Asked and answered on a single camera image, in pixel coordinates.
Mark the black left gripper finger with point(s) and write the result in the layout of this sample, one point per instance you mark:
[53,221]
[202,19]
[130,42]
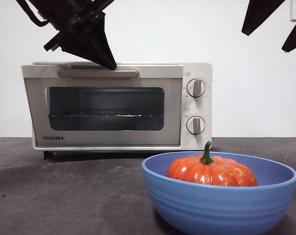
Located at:
[89,51]
[101,36]

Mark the orange pumpkin with green stem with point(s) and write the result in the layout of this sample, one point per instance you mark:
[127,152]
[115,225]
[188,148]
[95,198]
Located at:
[211,173]

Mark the blue bowl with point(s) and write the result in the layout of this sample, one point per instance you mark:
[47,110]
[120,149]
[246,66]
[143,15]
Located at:
[211,208]

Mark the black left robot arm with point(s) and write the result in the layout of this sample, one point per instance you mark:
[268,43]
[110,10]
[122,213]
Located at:
[59,9]

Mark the white toaster oven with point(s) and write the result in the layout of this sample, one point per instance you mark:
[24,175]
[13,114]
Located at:
[199,71]

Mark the beige oven knob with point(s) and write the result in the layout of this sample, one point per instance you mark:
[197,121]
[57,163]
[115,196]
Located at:
[197,87]
[196,125]

